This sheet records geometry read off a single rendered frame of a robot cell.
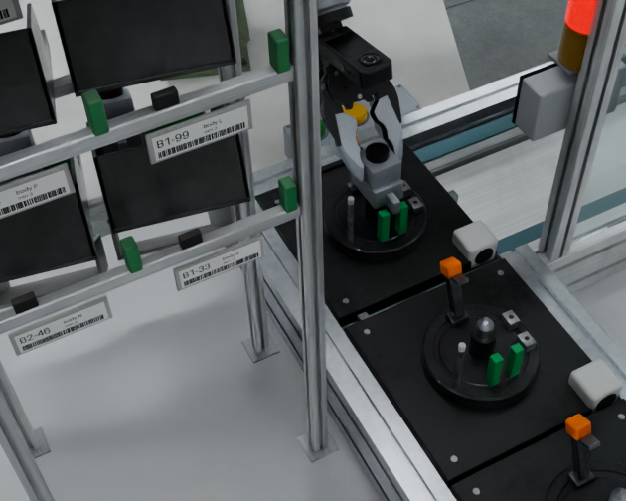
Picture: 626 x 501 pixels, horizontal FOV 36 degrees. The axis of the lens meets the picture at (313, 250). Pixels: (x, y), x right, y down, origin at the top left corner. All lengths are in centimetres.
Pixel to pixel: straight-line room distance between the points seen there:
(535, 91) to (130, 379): 64
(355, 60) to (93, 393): 56
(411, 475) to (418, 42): 93
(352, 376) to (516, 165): 48
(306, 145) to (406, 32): 103
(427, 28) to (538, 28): 152
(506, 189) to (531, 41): 185
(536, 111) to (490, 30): 218
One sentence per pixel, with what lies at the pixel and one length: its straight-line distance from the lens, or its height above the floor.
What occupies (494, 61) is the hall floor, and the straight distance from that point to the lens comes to 319.
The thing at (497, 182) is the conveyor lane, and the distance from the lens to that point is 148.
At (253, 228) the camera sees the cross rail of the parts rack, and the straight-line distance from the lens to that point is 88.
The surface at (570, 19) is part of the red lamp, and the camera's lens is 111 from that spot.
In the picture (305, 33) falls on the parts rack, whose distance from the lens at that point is 77.
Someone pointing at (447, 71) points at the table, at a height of 86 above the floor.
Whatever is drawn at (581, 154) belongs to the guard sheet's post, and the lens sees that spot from 120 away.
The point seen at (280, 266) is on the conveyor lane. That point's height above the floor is 95.
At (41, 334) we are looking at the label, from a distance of 87.
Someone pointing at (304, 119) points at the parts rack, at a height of 142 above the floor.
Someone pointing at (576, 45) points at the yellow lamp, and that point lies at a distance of 112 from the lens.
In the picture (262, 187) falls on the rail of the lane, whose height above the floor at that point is 96.
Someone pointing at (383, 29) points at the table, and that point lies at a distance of 185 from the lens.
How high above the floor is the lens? 196
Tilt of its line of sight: 49 degrees down
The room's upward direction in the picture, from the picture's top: 2 degrees counter-clockwise
